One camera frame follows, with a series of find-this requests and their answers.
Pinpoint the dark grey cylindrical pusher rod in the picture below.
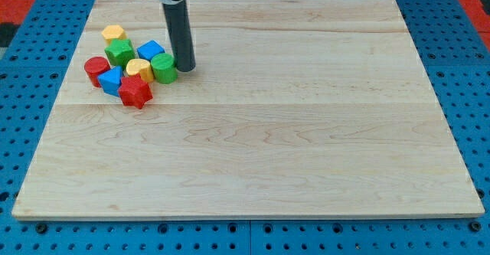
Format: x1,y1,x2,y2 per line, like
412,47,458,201
163,0,196,72

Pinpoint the blue cube block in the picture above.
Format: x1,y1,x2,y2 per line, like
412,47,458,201
136,40,165,61

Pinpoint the yellow hexagon block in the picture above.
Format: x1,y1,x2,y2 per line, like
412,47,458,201
101,25,127,45

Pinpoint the green cylinder block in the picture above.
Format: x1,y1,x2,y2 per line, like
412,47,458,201
150,53,178,84

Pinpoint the green star block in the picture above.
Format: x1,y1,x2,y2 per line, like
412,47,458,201
104,39,136,69

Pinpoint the yellow heart block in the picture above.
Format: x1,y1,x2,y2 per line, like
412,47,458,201
126,58,155,83

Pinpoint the red cylinder block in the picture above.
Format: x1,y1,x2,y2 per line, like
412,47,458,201
83,56,110,87

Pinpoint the red star block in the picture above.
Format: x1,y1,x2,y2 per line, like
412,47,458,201
118,74,153,109

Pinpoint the blue triangle block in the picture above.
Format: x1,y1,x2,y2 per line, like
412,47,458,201
97,66,123,96

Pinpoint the large wooden board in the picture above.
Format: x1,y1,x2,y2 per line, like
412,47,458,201
12,0,485,221

